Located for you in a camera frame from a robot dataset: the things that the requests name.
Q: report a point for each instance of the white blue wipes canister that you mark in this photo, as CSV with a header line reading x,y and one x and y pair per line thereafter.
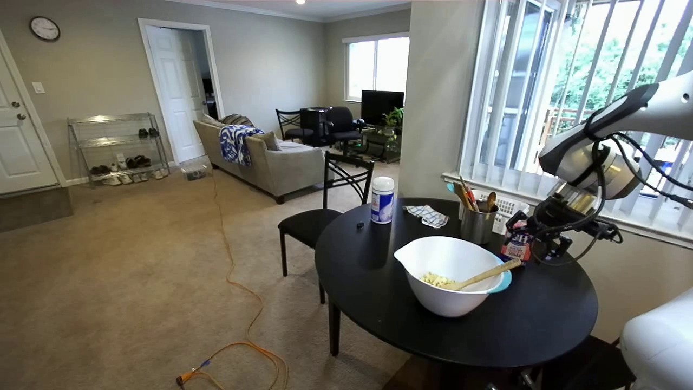
x,y
383,202

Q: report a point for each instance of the round wall clock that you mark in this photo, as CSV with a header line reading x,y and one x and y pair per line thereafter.
x,y
45,28

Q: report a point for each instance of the metal glass shoe rack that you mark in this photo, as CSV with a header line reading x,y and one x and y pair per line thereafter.
x,y
120,149

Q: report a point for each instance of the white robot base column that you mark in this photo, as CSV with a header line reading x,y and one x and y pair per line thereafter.
x,y
664,347

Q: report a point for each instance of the wooden stirring spoon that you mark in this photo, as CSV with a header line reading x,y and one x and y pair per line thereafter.
x,y
490,274

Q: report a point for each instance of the crumpled white cloth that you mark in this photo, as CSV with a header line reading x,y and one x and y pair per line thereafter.
x,y
427,215

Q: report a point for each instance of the dark door mat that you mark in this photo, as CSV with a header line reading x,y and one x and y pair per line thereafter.
x,y
34,208

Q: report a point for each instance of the round-headed wooden spoon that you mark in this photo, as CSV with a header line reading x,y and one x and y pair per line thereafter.
x,y
490,202

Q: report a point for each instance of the white teal-rimmed mixing bowl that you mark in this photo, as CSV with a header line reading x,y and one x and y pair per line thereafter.
x,y
448,304

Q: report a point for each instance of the grey sofa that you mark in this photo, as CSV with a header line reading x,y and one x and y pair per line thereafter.
x,y
278,169

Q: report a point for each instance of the black office chair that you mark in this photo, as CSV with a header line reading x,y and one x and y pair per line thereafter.
x,y
340,125

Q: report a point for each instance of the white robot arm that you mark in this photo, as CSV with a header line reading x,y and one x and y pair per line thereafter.
x,y
661,110

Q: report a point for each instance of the white panel front door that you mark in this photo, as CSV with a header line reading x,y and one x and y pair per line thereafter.
x,y
19,138

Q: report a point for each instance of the blue white blanket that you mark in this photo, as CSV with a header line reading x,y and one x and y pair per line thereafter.
x,y
234,143

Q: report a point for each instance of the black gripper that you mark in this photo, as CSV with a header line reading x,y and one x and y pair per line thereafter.
x,y
574,221

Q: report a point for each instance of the green house plant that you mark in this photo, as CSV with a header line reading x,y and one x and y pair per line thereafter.
x,y
392,134

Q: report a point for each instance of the red spatula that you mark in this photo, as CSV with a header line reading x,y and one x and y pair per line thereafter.
x,y
470,197

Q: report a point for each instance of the black metal dining chair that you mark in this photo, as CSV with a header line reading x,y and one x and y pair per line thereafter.
x,y
311,219
587,364

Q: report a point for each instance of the metal utensil cup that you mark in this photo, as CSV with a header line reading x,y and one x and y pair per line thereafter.
x,y
477,227

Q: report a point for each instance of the black television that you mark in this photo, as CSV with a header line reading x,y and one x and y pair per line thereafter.
x,y
383,105

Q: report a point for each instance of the yellow pasta pieces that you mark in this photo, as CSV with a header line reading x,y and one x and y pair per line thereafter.
x,y
437,281

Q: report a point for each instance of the white light switch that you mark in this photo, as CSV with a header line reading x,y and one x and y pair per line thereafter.
x,y
38,87

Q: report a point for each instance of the bright living room window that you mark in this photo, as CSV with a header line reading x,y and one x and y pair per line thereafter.
x,y
378,66

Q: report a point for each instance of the white open interior door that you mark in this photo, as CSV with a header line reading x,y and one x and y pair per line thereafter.
x,y
175,100

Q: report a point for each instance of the pink sugar box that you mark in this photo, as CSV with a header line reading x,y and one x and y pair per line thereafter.
x,y
516,252

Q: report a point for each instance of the wooden spatula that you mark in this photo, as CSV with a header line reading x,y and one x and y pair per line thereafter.
x,y
463,194

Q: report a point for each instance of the round black table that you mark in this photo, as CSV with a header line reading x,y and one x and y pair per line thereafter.
x,y
375,288

